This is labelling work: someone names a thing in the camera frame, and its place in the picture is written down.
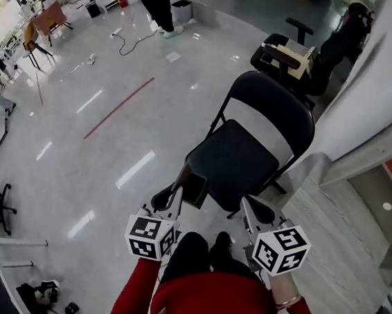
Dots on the person's left leg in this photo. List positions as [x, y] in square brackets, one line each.
[187, 253]

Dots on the person's leg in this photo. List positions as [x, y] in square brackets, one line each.
[236, 267]
[187, 253]

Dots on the red floor tape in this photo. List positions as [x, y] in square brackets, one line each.
[117, 109]

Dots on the beige cardboard box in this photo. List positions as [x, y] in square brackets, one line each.
[294, 62]

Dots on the black folding chair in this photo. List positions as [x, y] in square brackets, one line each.
[244, 165]

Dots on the white round cap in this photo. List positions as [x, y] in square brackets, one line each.
[387, 206]

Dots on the grey wooden desk hutch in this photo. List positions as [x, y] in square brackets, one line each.
[372, 164]

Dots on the person's red top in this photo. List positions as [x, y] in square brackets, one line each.
[218, 308]

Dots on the white waste bin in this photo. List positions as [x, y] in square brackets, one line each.
[181, 11]

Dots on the yellow chair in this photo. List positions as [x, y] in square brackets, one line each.
[37, 47]

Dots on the person's right black shoe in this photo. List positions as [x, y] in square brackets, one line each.
[222, 242]

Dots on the black office chair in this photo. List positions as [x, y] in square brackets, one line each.
[331, 62]

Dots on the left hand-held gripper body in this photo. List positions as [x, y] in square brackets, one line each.
[146, 233]

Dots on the orange table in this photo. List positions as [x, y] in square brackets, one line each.
[50, 15]

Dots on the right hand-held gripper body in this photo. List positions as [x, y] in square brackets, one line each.
[282, 250]

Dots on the white table frame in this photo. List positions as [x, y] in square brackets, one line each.
[3, 272]

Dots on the person's right forearm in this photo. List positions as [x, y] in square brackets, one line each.
[283, 287]

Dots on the person's right leg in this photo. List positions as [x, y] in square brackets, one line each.
[236, 267]

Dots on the person's left forearm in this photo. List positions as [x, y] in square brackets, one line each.
[132, 296]

